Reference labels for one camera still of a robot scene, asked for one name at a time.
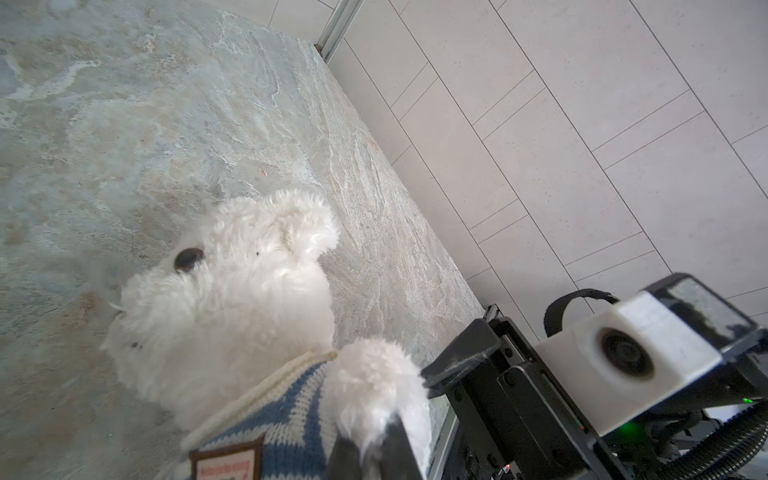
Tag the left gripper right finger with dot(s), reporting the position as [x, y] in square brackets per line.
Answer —
[397, 460]

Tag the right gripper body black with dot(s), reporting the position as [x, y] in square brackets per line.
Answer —
[507, 419]

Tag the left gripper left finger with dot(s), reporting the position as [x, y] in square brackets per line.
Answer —
[348, 462]

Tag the blue white striped sweater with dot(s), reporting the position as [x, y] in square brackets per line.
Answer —
[274, 431]

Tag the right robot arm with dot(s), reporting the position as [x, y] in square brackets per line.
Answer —
[711, 443]

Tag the white teddy bear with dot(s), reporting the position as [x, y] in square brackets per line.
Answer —
[240, 296]

